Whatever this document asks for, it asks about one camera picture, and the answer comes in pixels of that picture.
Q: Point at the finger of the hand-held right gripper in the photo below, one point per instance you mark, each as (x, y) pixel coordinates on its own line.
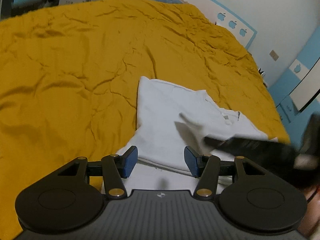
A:
(250, 146)

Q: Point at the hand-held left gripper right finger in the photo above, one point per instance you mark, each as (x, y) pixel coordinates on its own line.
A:
(191, 161)

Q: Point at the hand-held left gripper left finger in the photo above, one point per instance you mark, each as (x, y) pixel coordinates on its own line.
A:
(131, 161)

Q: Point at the white printed shirt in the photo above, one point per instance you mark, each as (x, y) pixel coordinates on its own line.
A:
(162, 115)

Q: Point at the person's right forearm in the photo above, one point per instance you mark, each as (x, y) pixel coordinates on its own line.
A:
(312, 217)

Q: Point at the blue and white wardrobe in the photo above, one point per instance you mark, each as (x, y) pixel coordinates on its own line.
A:
(302, 80)

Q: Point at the black and white striped item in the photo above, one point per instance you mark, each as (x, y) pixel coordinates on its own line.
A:
(262, 73)

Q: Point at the yellow blanket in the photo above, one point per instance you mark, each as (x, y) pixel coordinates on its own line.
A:
(75, 67)

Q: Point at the wall outlet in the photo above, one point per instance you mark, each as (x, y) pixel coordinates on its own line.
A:
(274, 55)

